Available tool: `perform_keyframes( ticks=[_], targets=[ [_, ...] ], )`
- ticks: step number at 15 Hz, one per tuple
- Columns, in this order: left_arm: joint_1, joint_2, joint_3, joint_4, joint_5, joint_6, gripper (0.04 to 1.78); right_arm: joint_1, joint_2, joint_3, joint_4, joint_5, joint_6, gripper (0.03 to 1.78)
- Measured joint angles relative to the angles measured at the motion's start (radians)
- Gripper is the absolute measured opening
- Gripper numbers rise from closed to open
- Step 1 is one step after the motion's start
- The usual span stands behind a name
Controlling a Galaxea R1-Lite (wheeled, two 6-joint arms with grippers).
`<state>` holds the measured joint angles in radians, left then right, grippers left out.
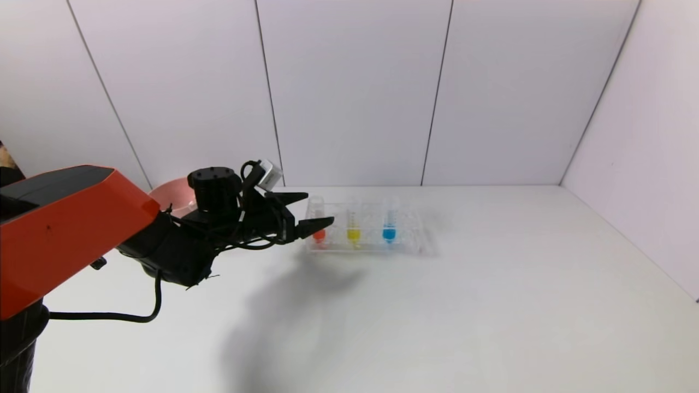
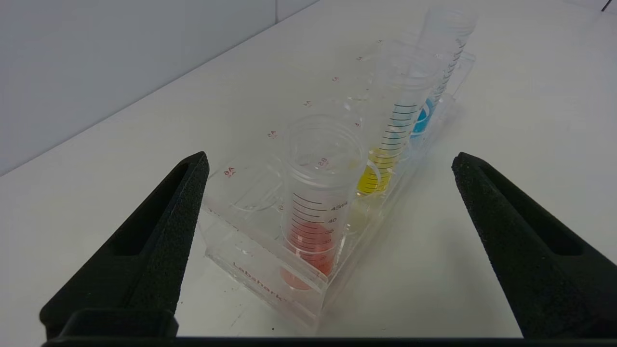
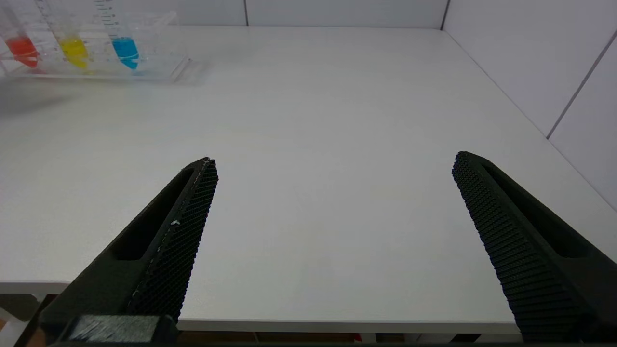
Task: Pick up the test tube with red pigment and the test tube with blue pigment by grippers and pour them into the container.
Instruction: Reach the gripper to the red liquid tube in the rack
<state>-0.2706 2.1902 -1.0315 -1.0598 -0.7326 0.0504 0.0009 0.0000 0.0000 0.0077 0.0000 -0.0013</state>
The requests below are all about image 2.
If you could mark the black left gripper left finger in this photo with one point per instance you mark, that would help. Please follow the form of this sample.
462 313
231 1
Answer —
154 250

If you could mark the clear acrylic test tube rack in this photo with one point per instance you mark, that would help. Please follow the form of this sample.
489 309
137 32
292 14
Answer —
250 260

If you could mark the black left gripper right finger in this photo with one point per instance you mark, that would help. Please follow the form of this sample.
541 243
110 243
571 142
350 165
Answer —
530 250

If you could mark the test tube with blue pigment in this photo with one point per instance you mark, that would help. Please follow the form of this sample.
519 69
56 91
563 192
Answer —
446 38

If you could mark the test tube with red pigment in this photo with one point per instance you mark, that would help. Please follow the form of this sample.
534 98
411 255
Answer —
313 231

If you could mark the test tube with yellow pigment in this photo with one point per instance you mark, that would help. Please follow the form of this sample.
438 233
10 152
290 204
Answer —
385 159

